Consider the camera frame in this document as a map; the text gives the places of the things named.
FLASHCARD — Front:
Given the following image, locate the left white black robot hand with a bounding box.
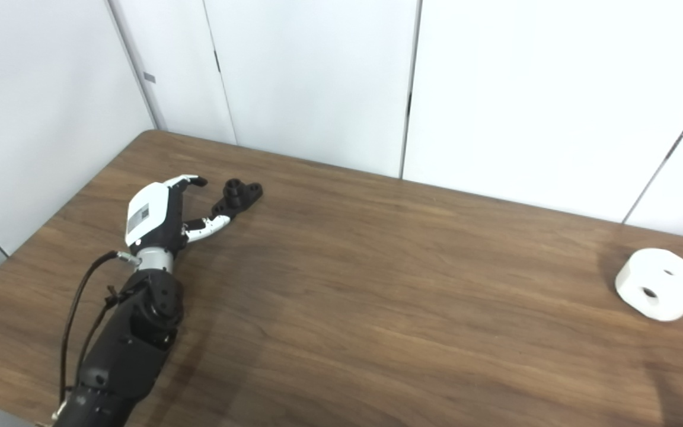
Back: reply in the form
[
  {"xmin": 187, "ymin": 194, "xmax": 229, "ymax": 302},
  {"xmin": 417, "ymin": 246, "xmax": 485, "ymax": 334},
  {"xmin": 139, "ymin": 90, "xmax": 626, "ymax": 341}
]
[{"xmin": 125, "ymin": 174, "xmax": 232, "ymax": 257}]

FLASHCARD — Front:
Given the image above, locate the black flanged holder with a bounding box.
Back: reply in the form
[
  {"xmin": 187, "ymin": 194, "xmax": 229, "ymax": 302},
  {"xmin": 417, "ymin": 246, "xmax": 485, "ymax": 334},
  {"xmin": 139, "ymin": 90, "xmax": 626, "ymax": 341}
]
[{"xmin": 211, "ymin": 179, "xmax": 263, "ymax": 221}]

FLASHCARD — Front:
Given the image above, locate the round white plastic piece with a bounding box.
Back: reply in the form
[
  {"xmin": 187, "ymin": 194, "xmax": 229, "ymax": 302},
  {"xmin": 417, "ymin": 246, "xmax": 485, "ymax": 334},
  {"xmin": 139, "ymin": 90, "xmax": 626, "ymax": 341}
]
[{"xmin": 615, "ymin": 248, "xmax": 683, "ymax": 322}]

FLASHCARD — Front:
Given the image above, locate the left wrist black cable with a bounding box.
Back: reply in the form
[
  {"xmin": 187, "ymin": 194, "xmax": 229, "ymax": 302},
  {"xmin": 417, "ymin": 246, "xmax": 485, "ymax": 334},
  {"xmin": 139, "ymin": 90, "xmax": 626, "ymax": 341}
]
[{"xmin": 59, "ymin": 250, "xmax": 142, "ymax": 410}]

